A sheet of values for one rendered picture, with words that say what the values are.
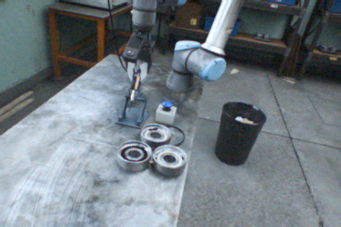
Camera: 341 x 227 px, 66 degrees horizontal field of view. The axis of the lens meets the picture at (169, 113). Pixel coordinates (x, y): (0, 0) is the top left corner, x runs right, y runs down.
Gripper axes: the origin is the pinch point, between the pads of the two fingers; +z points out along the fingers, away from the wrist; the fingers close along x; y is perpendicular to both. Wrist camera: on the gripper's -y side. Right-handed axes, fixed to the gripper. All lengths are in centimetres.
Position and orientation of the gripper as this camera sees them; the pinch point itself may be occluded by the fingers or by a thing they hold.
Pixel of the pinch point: (136, 81)
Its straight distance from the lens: 97.1
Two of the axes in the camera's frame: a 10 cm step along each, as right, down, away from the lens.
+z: -1.4, 8.5, 5.1
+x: -9.7, -2.2, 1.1
